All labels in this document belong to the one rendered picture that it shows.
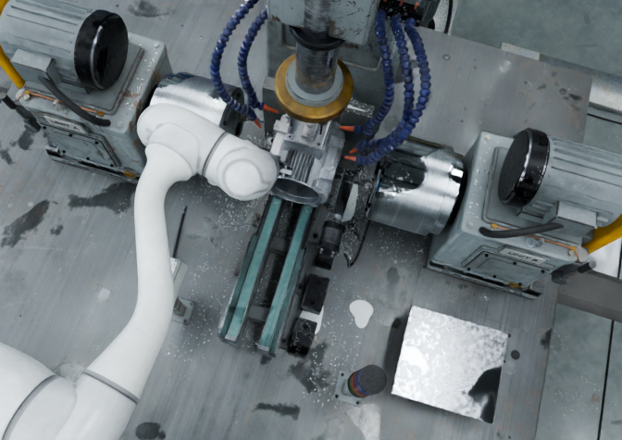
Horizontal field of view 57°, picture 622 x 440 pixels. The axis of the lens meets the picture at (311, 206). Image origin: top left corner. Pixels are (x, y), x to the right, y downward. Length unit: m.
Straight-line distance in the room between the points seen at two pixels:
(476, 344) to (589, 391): 1.20
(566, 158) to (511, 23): 2.06
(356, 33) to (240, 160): 0.32
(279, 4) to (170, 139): 0.32
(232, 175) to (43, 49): 0.61
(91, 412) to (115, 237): 0.91
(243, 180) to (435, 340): 0.77
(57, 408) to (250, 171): 0.50
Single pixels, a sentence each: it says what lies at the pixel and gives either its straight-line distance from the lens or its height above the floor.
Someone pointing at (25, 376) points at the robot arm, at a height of 1.54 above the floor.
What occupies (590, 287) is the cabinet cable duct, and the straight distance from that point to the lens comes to 2.83.
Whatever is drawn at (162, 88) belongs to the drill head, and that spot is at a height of 1.15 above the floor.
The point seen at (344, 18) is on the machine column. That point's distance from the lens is 1.08.
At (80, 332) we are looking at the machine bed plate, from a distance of 1.77.
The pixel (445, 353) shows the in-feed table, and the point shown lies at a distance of 1.61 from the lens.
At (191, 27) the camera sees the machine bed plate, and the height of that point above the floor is 0.80.
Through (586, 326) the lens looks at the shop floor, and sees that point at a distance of 2.82.
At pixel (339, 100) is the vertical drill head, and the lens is 1.32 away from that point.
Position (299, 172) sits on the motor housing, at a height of 1.11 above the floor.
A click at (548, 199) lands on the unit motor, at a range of 1.37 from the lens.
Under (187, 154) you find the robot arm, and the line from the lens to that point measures 1.13.
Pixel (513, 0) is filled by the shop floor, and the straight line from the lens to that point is 3.46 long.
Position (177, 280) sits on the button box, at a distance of 1.46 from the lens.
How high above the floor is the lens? 2.46
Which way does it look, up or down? 70 degrees down
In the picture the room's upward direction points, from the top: 9 degrees clockwise
